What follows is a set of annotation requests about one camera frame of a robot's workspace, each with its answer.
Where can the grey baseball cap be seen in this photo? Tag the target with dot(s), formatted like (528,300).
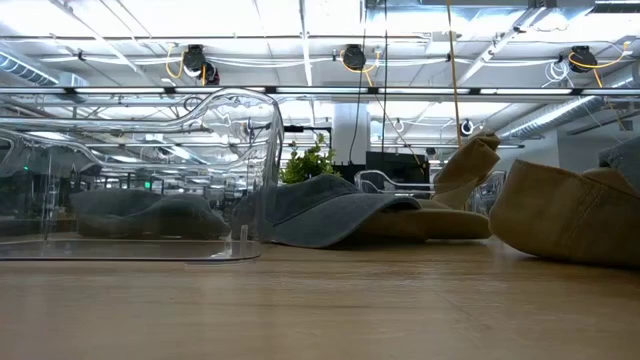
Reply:
(320,215)
(165,220)

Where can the large clear plastic bin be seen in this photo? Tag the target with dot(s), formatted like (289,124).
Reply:
(272,150)

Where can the green plant in white pot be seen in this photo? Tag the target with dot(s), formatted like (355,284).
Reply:
(307,167)

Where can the black cabinet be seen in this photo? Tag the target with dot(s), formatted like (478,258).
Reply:
(350,172)

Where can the small clear plastic bin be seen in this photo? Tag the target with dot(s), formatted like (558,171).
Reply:
(367,181)

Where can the white building column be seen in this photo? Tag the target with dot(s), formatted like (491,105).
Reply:
(345,132)

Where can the black bent pipe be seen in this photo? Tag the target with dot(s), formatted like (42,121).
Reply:
(300,128)

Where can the black display panel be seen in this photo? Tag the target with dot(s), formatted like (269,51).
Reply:
(400,167)

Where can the silver ribbed air duct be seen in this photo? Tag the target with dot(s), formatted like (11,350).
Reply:
(550,117)

